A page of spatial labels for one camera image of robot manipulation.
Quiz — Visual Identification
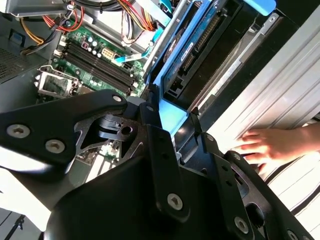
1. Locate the person's hand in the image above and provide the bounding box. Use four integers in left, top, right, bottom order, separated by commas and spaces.
234, 124, 312, 174

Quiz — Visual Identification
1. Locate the hard disk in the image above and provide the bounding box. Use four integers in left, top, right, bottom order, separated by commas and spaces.
147, 0, 278, 141

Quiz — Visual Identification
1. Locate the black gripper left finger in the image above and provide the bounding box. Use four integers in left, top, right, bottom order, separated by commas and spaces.
0, 83, 191, 224

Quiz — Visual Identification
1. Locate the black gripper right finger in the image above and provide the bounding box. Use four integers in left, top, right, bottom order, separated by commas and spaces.
189, 107, 315, 240

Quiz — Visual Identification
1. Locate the coloured power wire black connector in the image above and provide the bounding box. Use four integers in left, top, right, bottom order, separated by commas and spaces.
117, 0, 161, 32

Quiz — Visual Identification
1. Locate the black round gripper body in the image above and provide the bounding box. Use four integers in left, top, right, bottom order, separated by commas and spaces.
42, 153, 237, 240

